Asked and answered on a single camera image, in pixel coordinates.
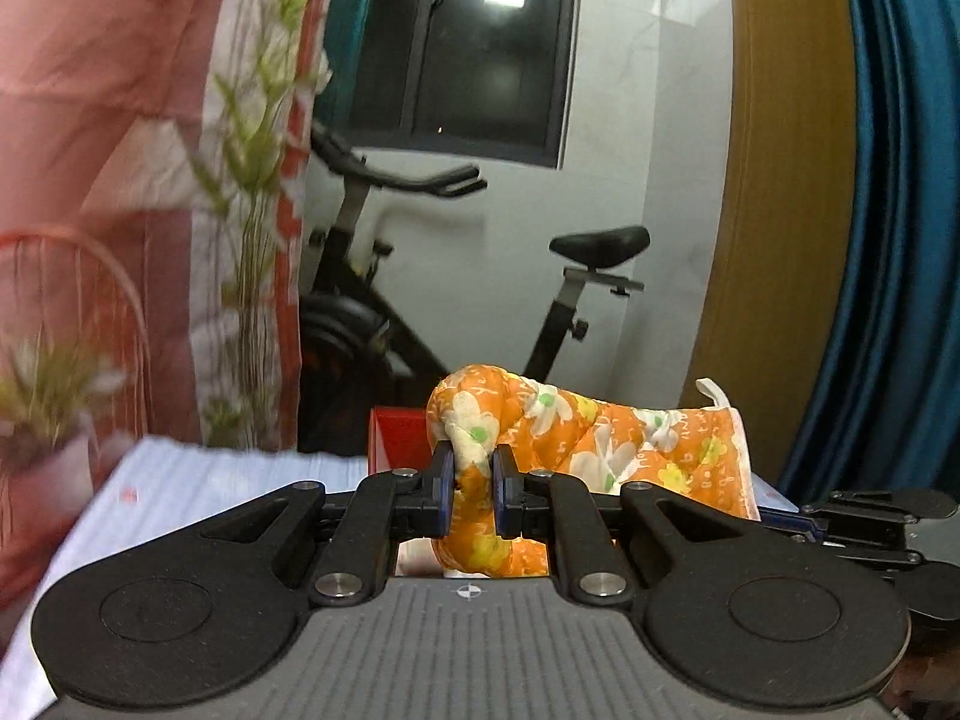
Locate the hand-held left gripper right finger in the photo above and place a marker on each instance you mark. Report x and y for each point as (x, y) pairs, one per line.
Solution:
(504, 491)

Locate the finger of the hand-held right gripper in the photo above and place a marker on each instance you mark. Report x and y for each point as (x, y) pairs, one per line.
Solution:
(847, 514)
(870, 555)

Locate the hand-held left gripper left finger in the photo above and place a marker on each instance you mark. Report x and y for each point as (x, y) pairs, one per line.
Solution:
(445, 487)

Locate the red strawberry print box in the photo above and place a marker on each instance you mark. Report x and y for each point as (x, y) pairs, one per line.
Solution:
(397, 439)

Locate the orange floral oven mitt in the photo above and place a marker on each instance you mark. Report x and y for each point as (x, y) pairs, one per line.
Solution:
(600, 435)

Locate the checked bed sheet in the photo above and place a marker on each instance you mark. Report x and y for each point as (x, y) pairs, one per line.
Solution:
(187, 465)

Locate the black exercise bike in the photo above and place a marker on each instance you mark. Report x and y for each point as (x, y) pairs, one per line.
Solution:
(600, 244)

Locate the blue curtain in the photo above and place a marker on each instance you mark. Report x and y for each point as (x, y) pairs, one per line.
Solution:
(900, 240)

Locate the wooden panel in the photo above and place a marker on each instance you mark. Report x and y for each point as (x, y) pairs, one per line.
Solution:
(787, 202)

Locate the dark window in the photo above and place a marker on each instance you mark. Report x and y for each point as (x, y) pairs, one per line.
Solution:
(465, 75)

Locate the teal curtain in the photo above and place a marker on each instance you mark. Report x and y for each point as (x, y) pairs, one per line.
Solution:
(349, 15)

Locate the pink printed backdrop cloth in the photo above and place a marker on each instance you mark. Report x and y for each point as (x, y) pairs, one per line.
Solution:
(90, 90)

